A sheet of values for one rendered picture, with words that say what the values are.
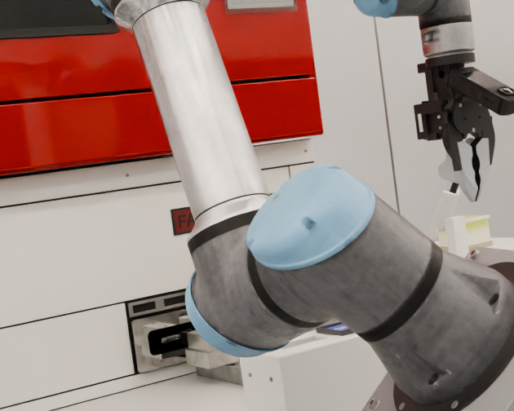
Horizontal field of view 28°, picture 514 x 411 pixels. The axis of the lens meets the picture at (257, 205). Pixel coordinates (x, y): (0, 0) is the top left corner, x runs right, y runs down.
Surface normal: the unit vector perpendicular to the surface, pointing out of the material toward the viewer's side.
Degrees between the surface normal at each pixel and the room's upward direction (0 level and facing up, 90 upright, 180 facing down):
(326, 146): 90
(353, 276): 109
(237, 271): 69
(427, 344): 99
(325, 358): 90
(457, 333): 84
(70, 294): 90
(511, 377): 45
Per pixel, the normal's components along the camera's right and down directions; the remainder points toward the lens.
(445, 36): -0.26, 0.09
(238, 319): -0.57, 0.47
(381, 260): 0.28, 0.02
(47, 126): 0.55, -0.03
